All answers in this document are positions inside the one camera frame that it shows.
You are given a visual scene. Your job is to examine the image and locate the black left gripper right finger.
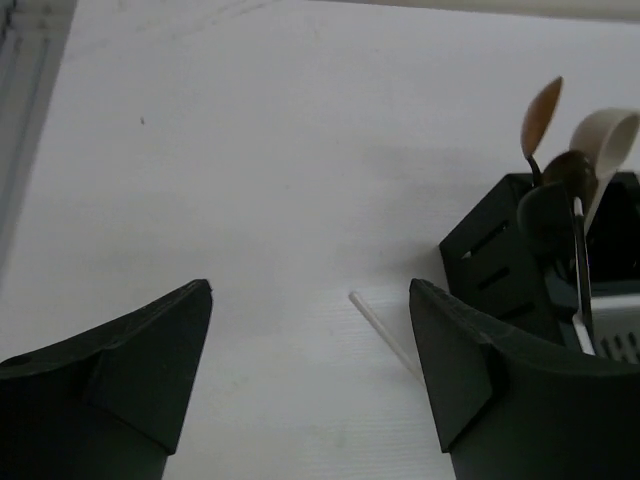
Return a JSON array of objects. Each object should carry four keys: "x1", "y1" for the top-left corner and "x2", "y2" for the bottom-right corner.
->
[{"x1": 409, "y1": 279, "x2": 639, "y2": 479}]

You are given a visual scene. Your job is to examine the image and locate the beige plastic spoon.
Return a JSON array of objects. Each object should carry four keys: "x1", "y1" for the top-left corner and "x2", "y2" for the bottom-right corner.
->
[{"x1": 569, "y1": 107, "x2": 639, "y2": 232}]

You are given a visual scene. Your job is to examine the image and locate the black utensil container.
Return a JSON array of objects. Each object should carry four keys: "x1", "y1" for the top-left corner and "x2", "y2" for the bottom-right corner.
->
[{"x1": 439, "y1": 171, "x2": 639, "y2": 364}]

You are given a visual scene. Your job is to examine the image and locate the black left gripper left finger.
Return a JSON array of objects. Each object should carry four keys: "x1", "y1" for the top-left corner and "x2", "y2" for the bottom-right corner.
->
[{"x1": 1, "y1": 279, "x2": 213, "y2": 479}]

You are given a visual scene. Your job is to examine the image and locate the copper round spoon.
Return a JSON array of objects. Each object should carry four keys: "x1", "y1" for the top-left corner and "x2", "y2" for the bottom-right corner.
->
[{"x1": 520, "y1": 76, "x2": 564, "y2": 186}]

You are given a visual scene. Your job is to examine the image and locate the black round spoon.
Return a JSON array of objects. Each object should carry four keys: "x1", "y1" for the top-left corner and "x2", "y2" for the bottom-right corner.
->
[{"x1": 516, "y1": 182, "x2": 574, "y2": 262}]

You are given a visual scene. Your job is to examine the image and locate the brown wooden spoon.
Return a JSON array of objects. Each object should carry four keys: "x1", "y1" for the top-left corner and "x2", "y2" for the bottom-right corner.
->
[{"x1": 542, "y1": 150, "x2": 597, "y2": 209}]

